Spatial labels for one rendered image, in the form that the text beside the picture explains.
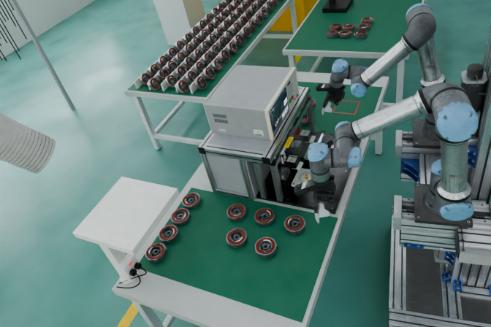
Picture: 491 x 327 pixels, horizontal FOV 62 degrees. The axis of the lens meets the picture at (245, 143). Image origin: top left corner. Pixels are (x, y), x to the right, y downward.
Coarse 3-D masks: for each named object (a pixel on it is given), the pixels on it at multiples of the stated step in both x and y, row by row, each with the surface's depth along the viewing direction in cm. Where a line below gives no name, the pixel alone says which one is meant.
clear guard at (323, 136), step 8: (296, 128) 235; (304, 128) 234; (288, 136) 231; (296, 136) 229; (304, 136) 228; (312, 136) 227; (320, 136) 225; (328, 136) 227; (296, 144) 225; (304, 144) 223; (280, 152) 222; (288, 152) 221; (296, 152) 219; (304, 152) 218
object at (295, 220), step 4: (292, 216) 222; (296, 216) 222; (300, 216) 221; (288, 220) 221; (292, 220) 222; (296, 220) 222; (300, 220) 219; (304, 220) 219; (284, 224) 219; (288, 224) 219; (292, 224) 219; (296, 224) 221; (300, 224) 217; (304, 224) 217; (288, 228) 217; (292, 228) 216; (296, 228) 215; (300, 228) 215; (304, 228) 217; (288, 232) 218; (292, 232) 216; (296, 232) 216; (300, 232) 216
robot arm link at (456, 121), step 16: (448, 96) 134; (464, 96) 133; (448, 112) 129; (464, 112) 127; (448, 128) 130; (464, 128) 129; (448, 144) 138; (464, 144) 137; (448, 160) 142; (464, 160) 141; (448, 176) 147; (464, 176) 146; (448, 192) 152; (464, 192) 151; (448, 208) 153; (464, 208) 151
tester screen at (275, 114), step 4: (284, 92) 228; (284, 96) 228; (280, 100) 223; (276, 104) 219; (280, 104) 224; (276, 108) 220; (280, 108) 225; (272, 112) 215; (276, 112) 221; (280, 112) 226; (272, 116) 216; (276, 116) 221; (280, 116) 226; (272, 120) 217; (276, 120) 222; (280, 120) 227; (272, 124) 217; (280, 124) 228
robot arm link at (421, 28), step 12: (420, 24) 180; (432, 24) 180; (408, 36) 183; (420, 36) 180; (396, 48) 188; (408, 48) 185; (384, 60) 192; (396, 60) 190; (372, 72) 197; (384, 72) 196; (360, 84) 201; (372, 84) 202; (360, 96) 204
